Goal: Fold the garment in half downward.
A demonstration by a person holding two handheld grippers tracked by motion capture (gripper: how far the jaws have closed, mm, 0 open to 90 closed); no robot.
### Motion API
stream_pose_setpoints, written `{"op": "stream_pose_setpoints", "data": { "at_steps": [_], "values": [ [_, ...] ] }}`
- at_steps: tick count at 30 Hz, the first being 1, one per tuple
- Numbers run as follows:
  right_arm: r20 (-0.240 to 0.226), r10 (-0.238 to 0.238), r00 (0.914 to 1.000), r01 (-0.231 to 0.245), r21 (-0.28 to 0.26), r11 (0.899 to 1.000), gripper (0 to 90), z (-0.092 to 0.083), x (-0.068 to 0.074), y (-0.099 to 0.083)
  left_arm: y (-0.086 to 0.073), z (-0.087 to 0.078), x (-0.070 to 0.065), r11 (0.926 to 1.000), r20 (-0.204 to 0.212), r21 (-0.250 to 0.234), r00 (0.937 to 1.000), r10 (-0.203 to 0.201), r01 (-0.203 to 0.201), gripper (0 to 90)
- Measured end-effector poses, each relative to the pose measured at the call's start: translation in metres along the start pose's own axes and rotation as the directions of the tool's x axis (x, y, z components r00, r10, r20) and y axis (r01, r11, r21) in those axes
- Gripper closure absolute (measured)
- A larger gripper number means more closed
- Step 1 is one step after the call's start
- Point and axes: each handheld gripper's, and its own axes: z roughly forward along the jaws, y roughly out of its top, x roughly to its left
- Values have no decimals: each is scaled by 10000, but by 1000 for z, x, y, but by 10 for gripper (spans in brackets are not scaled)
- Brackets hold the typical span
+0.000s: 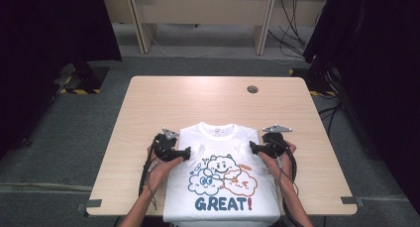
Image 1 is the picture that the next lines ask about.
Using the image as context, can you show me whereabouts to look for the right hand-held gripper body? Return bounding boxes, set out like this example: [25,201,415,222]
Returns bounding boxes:
[262,124,293,159]

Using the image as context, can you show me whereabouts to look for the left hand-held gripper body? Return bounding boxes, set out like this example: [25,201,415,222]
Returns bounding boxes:
[152,127,181,163]

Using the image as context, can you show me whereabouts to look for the white printed T-shirt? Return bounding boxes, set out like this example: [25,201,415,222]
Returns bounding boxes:
[162,121,281,227]

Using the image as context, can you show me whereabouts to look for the person's right hand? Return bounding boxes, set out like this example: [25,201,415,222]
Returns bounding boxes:
[257,141,297,185]

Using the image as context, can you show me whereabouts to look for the person's left hand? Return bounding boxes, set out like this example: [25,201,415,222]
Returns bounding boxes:
[145,147,184,191]

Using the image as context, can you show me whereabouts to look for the yellow black hazard tape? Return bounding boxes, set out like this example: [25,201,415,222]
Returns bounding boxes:
[58,75,102,96]
[309,90,339,98]

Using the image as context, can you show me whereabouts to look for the black stand base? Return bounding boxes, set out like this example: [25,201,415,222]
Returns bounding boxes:
[71,59,111,92]

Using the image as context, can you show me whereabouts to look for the black curtain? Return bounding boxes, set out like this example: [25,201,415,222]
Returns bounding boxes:
[302,0,420,216]
[0,0,123,161]

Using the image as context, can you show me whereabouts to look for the beige desk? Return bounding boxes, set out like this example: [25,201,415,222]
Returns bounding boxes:
[100,0,331,56]

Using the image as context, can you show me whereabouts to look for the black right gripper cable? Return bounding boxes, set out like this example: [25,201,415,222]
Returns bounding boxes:
[276,137,306,227]

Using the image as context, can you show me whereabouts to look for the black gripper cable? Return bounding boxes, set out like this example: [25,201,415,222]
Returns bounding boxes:
[276,137,306,227]
[138,153,160,211]

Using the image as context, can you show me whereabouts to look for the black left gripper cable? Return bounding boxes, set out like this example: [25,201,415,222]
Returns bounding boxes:
[138,153,160,211]

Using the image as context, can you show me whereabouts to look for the black floor cables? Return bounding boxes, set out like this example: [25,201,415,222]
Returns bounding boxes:
[317,102,344,137]

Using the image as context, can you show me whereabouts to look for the grey table corner bracket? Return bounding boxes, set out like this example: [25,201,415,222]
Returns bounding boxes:
[76,198,103,212]
[340,195,365,208]

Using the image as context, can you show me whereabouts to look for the black power cables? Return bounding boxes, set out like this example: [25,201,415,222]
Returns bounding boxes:
[267,0,308,60]

